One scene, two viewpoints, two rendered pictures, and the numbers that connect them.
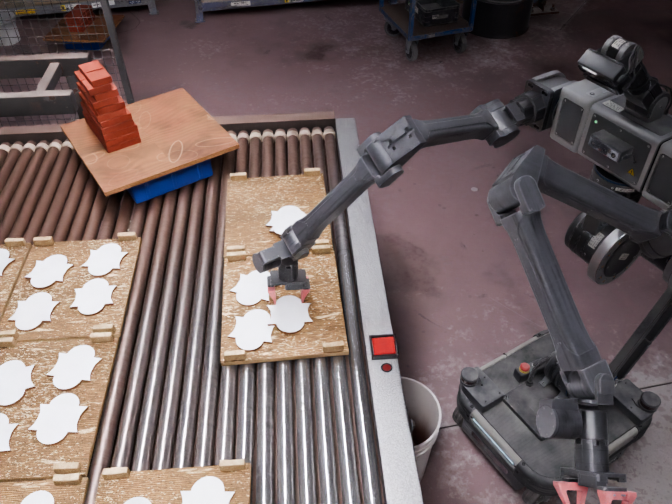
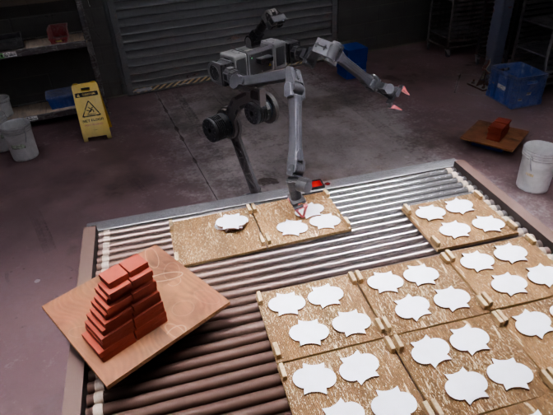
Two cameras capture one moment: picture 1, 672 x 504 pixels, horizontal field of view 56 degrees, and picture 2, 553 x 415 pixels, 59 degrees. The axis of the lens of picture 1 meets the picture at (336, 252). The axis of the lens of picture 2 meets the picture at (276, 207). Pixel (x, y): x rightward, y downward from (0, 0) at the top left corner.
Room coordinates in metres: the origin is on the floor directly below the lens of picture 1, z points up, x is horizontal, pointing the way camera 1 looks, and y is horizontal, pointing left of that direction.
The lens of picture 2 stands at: (1.67, 2.07, 2.32)
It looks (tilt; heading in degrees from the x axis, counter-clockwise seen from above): 34 degrees down; 261
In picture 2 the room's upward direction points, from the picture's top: 3 degrees counter-clockwise
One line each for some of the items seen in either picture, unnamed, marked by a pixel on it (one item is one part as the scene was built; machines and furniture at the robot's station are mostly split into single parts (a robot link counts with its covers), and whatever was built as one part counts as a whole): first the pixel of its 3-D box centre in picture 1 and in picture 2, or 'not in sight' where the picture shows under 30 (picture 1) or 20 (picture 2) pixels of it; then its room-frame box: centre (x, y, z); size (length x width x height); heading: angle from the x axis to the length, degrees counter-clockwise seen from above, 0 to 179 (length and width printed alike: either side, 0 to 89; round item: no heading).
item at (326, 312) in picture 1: (282, 303); (299, 218); (1.25, 0.16, 0.93); 0.41 x 0.35 x 0.02; 5
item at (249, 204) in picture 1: (277, 213); (216, 235); (1.67, 0.20, 0.93); 0.41 x 0.35 x 0.02; 5
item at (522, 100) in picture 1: (526, 108); (232, 75); (1.46, -0.51, 1.45); 0.09 x 0.08 x 0.12; 31
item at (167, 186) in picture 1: (157, 158); not in sight; (1.94, 0.66, 0.97); 0.31 x 0.31 x 0.10; 33
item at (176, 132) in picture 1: (148, 136); (135, 305); (2.00, 0.69, 1.03); 0.50 x 0.50 x 0.02; 33
